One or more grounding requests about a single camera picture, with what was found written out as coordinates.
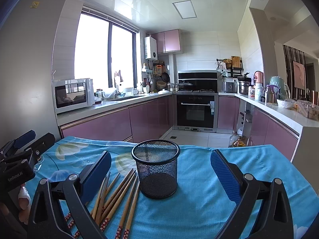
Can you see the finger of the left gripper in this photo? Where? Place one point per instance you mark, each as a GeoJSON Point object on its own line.
{"type": "Point", "coordinates": [36, 150]}
{"type": "Point", "coordinates": [14, 145]}

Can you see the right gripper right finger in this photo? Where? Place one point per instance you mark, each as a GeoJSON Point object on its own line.
{"type": "Point", "coordinates": [274, 218]}

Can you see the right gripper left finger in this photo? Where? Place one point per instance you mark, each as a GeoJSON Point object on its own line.
{"type": "Point", "coordinates": [46, 218]}

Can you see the wooden chopstick red end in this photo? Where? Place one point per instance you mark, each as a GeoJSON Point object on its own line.
{"type": "Point", "coordinates": [117, 191]}
{"type": "Point", "coordinates": [68, 217]}
{"type": "Point", "coordinates": [116, 201]}
{"type": "Point", "coordinates": [131, 213]}
{"type": "Point", "coordinates": [110, 185]}
{"type": "Point", "coordinates": [126, 209]}

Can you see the dark wooden chopstick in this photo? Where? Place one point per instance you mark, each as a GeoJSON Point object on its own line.
{"type": "Point", "coordinates": [102, 198]}

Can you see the left hand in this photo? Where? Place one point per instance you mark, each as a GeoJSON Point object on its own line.
{"type": "Point", "coordinates": [24, 202]}

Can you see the white microwave oven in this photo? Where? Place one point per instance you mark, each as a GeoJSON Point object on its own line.
{"type": "Point", "coordinates": [72, 94]}

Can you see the blue floral tablecloth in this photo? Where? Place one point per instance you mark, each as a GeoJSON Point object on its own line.
{"type": "Point", "coordinates": [199, 207]}

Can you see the cooking oil bottle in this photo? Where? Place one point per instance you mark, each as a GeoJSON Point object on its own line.
{"type": "Point", "coordinates": [240, 142]}

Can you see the grey refrigerator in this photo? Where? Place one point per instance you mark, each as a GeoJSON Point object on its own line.
{"type": "Point", "coordinates": [27, 40]}

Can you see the white bowl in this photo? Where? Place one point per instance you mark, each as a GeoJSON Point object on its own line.
{"type": "Point", "coordinates": [286, 104]}

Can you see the black mesh pen holder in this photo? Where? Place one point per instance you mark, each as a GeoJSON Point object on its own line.
{"type": "Point", "coordinates": [156, 162]}

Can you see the green mesh food cover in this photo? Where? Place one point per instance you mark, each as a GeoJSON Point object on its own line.
{"type": "Point", "coordinates": [281, 89]}

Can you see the black built-in oven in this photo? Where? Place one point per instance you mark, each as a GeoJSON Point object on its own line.
{"type": "Point", "coordinates": [197, 111]}

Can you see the steel stock pot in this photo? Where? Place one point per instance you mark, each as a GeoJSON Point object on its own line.
{"type": "Point", "coordinates": [243, 85]}

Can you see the pink kettle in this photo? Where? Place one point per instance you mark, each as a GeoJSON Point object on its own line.
{"type": "Point", "coordinates": [258, 77]}

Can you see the white water heater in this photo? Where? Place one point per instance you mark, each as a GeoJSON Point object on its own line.
{"type": "Point", "coordinates": [150, 46]}

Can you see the black range hood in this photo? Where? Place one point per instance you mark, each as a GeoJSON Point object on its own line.
{"type": "Point", "coordinates": [205, 81]}

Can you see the black wok with lid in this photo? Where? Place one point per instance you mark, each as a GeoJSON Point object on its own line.
{"type": "Point", "coordinates": [185, 86]}

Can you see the pink upper cabinet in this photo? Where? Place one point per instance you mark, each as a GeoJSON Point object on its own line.
{"type": "Point", "coordinates": [168, 42]}

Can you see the ceiling light panel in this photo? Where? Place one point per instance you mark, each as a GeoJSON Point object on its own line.
{"type": "Point", "coordinates": [185, 9]}

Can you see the pink wall picture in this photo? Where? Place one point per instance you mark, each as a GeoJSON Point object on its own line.
{"type": "Point", "coordinates": [299, 75]}

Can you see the black wall rack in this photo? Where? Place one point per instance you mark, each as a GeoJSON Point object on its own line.
{"type": "Point", "coordinates": [230, 67]}

